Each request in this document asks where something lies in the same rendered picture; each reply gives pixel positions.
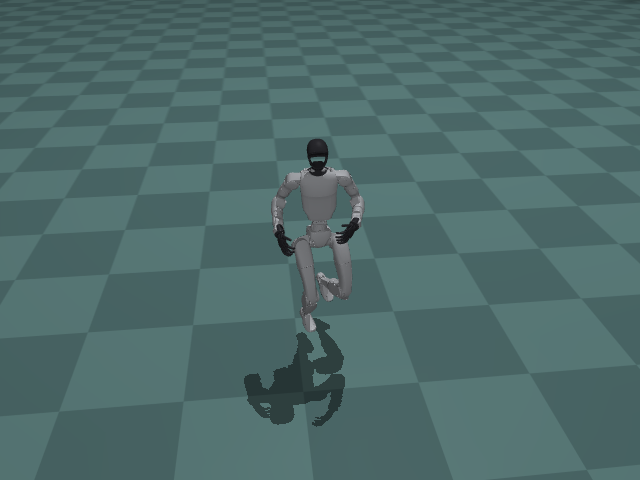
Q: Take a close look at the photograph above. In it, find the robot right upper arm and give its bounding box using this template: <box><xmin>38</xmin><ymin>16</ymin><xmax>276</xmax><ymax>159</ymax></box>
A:
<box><xmin>275</xmin><ymin>172</ymin><xmax>301</xmax><ymax>209</ymax></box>

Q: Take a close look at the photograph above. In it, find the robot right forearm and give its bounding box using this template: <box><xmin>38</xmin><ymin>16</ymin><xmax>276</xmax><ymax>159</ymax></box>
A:
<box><xmin>271</xmin><ymin>197</ymin><xmax>284</xmax><ymax>234</ymax></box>

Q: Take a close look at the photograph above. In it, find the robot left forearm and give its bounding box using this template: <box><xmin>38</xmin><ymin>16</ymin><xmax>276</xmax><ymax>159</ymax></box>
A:
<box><xmin>351</xmin><ymin>196</ymin><xmax>365</xmax><ymax>228</ymax></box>

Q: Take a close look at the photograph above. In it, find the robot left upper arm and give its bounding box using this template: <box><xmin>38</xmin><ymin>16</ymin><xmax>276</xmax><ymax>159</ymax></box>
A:
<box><xmin>335</xmin><ymin>170</ymin><xmax>361</xmax><ymax>208</ymax></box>

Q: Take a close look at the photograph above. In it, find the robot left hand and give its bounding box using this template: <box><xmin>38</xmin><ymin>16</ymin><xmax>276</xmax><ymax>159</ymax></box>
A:
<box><xmin>335</xmin><ymin>217</ymin><xmax>359</xmax><ymax>244</ymax></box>

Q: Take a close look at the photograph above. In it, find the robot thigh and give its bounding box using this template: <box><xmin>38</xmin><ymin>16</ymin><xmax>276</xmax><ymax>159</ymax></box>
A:
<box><xmin>329</xmin><ymin>233</ymin><xmax>352</xmax><ymax>298</ymax></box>
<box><xmin>291</xmin><ymin>235</ymin><xmax>320</xmax><ymax>305</ymax></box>

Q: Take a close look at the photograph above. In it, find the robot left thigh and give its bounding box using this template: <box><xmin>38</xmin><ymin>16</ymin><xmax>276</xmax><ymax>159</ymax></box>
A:
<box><xmin>329</xmin><ymin>233</ymin><xmax>352</xmax><ymax>298</ymax></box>

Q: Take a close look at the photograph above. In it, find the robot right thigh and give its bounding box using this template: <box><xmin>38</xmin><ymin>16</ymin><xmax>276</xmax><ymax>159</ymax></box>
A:
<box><xmin>291</xmin><ymin>235</ymin><xmax>320</xmax><ymax>305</ymax></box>

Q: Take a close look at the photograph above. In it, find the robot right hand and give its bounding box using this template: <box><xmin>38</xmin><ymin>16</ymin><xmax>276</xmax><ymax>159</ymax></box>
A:
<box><xmin>275</xmin><ymin>224</ymin><xmax>295</xmax><ymax>256</ymax></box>

